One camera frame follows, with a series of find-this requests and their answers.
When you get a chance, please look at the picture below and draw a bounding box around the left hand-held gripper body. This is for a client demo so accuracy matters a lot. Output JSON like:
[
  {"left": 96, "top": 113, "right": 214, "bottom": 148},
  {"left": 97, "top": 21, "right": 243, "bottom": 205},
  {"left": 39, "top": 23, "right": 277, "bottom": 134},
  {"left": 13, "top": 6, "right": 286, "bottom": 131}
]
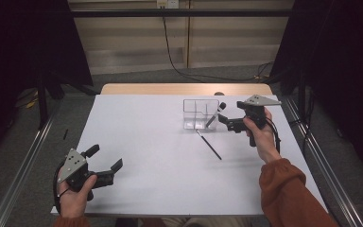
[{"left": 56, "top": 148, "right": 116, "bottom": 202}]

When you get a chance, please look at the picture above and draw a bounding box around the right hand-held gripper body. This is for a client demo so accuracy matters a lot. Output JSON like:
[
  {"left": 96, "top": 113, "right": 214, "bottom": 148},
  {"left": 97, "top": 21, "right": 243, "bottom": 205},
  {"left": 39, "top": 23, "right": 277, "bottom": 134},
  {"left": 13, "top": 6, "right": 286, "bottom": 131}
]
[{"left": 241, "top": 94, "right": 283, "bottom": 148}]

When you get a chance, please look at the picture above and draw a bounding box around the thick black makeup brush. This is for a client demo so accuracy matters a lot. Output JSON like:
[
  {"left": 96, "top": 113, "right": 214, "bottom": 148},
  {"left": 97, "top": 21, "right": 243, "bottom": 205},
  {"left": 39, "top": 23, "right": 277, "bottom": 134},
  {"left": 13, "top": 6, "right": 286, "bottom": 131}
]
[{"left": 205, "top": 101, "right": 227, "bottom": 129}]

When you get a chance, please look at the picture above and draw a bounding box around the clear plastic organizer box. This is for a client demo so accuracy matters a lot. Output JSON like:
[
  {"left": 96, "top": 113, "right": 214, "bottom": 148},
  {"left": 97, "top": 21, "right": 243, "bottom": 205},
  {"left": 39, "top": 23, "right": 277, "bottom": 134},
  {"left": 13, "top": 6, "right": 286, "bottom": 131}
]
[{"left": 182, "top": 98, "right": 220, "bottom": 131}]

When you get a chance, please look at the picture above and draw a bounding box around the person's left hand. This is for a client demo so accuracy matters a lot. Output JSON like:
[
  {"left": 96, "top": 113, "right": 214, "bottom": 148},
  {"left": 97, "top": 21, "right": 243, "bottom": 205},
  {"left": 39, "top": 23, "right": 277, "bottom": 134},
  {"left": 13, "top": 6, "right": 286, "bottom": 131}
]
[{"left": 57, "top": 173, "right": 98, "bottom": 219}]

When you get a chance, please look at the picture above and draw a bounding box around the person's right hand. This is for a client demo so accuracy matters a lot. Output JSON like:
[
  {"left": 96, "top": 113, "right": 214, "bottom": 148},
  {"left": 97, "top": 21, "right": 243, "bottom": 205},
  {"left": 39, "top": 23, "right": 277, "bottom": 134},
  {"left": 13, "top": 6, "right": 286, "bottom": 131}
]
[{"left": 242, "top": 107, "right": 282, "bottom": 165}]

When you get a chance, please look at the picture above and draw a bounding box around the black pen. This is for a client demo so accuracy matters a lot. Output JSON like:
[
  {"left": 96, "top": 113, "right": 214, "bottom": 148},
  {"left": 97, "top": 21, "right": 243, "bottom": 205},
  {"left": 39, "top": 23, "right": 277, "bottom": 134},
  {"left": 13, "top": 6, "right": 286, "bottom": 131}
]
[{"left": 196, "top": 129, "right": 223, "bottom": 161}]

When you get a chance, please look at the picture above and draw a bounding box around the wooden table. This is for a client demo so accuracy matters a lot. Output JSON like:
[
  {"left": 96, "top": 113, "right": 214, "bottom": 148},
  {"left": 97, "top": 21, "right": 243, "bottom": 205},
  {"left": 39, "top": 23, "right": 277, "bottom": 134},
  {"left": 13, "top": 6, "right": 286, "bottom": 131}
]
[{"left": 100, "top": 82, "right": 273, "bottom": 96}]

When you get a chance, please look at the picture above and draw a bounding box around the yellow floor item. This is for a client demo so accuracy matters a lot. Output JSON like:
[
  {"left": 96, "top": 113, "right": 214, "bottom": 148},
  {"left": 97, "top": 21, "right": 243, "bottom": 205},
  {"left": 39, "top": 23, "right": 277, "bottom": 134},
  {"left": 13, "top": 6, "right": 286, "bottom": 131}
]
[{"left": 26, "top": 97, "right": 41, "bottom": 110}]

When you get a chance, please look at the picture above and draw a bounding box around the black curtain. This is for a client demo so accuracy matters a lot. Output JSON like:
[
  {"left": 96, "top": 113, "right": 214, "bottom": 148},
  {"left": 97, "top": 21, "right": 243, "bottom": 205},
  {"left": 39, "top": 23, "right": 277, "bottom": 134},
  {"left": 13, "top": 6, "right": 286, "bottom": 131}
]
[
  {"left": 0, "top": 0, "right": 95, "bottom": 165},
  {"left": 268, "top": 0, "right": 363, "bottom": 181}
]

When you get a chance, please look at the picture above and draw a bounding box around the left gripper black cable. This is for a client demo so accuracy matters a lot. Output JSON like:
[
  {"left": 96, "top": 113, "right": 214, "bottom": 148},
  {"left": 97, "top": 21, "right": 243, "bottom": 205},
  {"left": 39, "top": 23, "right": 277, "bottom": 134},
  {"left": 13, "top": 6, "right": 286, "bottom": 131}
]
[{"left": 52, "top": 160, "right": 71, "bottom": 206}]

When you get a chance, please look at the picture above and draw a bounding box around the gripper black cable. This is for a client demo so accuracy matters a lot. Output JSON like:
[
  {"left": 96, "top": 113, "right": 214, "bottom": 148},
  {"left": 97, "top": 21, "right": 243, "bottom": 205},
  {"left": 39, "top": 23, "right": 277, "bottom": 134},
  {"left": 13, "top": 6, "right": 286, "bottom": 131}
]
[
  {"left": 264, "top": 116, "right": 282, "bottom": 155},
  {"left": 52, "top": 160, "right": 71, "bottom": 206}
]

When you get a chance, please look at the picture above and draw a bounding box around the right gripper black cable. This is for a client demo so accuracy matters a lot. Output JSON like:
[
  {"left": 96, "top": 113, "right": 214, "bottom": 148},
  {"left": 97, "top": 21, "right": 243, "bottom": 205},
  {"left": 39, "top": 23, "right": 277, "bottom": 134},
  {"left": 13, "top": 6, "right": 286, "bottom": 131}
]
[{"left": 264, "top": 116, "right": 282, "bottom": 155}]

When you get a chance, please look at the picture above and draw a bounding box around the metal floor rail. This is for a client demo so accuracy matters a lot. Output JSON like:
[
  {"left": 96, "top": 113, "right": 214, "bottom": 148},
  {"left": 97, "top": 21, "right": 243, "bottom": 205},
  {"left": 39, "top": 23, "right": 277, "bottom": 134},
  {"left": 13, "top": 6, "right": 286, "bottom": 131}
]
[
  {"left": 283, "top": 96, "right": 363, "bottom": 227},
  {"left": 0, "top": 102, "right": 61, "bottom": 227}
]

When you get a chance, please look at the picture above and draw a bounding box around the black stand post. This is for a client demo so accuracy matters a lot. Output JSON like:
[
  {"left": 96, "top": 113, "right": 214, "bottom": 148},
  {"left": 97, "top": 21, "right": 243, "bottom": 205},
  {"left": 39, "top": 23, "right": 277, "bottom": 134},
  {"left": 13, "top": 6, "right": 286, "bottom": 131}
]
[{"left": 35, "top": 60, "right": 50, "bottom": 130}]

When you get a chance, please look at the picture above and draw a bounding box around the black power cable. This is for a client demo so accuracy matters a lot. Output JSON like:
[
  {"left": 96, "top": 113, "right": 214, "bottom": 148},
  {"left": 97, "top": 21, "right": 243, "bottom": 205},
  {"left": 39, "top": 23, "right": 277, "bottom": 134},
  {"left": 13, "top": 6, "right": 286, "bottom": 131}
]
[{"left": 162, "top": 7, "right": 260, "bottom": 82}]

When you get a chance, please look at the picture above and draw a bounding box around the black horizontal frame bar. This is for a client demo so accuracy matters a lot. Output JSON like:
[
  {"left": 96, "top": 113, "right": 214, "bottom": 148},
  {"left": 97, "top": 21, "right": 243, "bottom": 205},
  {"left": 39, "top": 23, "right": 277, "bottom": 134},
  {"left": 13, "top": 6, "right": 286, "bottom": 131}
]
[{"left": 70, "top": 9, "right": 294, "bottom": 18}]

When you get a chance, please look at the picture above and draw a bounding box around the black wall cable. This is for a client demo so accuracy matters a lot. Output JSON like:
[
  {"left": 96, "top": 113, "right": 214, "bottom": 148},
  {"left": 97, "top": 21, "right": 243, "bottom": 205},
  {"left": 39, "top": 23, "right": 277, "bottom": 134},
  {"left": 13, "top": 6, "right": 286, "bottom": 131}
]
[{"left": 186, "top": 0, "right": 192, "bottom": 68}]

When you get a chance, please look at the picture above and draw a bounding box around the white wall socket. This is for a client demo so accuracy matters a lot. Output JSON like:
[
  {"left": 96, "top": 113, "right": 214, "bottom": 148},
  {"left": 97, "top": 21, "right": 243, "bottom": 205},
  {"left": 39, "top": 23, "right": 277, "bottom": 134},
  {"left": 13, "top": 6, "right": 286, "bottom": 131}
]
[{"left": 156, "top": 0, "right": 180, "bottom": 9}]

